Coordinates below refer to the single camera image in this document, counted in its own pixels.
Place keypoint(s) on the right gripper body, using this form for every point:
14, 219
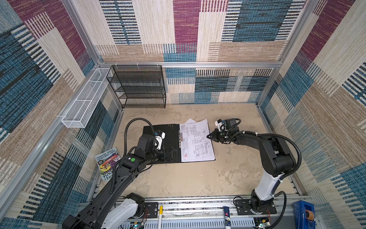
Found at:
223, 135

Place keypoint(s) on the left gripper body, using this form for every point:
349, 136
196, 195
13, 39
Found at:
159, 155

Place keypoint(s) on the orange folder black inside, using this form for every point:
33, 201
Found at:
172, 137

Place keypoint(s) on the white paper sheet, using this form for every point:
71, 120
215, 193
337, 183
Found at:
194, 144

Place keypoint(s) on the printed paper sheet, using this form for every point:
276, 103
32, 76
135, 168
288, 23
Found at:
190, 121

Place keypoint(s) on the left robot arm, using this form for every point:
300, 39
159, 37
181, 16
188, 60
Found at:
100, 214

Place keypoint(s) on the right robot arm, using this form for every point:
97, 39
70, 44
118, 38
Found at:
280, 157

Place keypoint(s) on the white yellow marker pen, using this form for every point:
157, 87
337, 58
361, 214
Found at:
160, 217

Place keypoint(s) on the colourful children's book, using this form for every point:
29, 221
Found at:
106, 162

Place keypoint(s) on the green circuit board left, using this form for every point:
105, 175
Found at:
137, 225

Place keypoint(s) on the green circuit board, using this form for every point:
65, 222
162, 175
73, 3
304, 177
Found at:
137, 225
262, 225

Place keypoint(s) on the blue glue stick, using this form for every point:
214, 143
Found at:
227, 217

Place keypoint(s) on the green circuit board right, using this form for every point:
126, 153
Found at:
262, 225

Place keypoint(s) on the blue box with tape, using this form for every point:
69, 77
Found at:
304, 215

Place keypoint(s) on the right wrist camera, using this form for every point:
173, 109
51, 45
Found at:
228, 124

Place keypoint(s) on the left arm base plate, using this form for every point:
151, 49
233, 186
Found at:
148, 210

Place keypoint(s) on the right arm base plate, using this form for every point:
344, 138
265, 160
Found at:
243, 208

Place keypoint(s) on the black wire mesh shelf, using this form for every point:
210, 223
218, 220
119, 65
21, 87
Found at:
138, 86

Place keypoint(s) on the white wire mesh basket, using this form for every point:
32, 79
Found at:
81, 110

